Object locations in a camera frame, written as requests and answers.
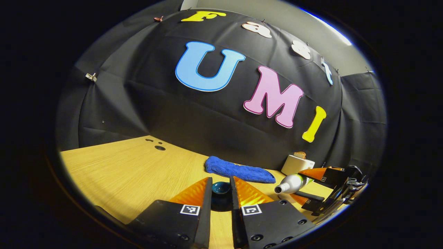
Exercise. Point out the cream toaster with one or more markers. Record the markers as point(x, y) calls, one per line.
point(296, 165)

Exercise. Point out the blue towel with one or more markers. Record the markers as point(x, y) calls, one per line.
point(238, 170)

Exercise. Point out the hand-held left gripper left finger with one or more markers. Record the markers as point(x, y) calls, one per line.
point(205, 214)

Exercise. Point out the teal teacup lid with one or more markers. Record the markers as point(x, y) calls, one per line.
point(220, 188)

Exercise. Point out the bread slice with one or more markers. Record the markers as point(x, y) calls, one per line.
point(300, 154)

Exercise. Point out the silver green label water bottle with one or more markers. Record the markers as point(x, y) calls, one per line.
point(294, 182)

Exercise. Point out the black backdrop cloth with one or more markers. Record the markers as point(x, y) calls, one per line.
point(207, 114)

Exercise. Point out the silver metal clip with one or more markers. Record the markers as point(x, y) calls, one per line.
point(91, 76)

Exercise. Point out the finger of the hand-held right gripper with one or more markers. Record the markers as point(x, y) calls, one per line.
point(313, 201)
point(332, 176)

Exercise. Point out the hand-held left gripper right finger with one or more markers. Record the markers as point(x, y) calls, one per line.
point(237, 214)

